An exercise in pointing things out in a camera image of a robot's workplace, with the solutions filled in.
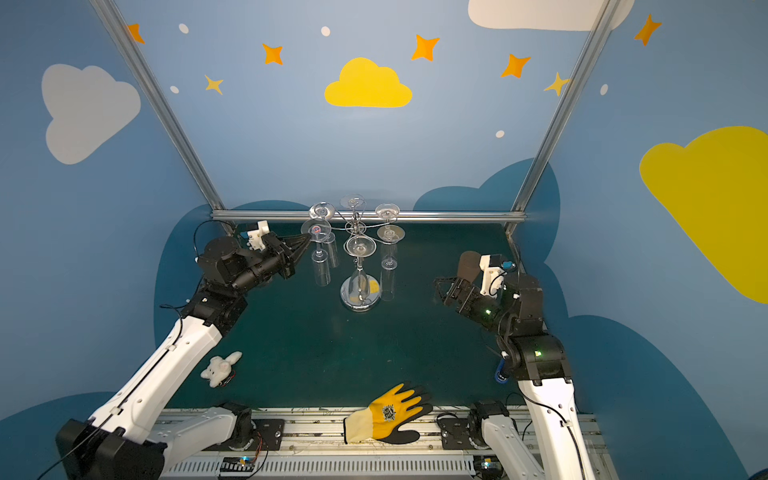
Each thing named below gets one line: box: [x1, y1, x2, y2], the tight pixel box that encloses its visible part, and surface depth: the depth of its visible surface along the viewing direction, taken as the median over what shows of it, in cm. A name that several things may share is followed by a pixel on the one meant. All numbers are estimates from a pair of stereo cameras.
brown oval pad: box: [457, 250, 481, 283], surface depth 103 cm
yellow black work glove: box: [344, 382, 433, 445], surface depth 77 cm
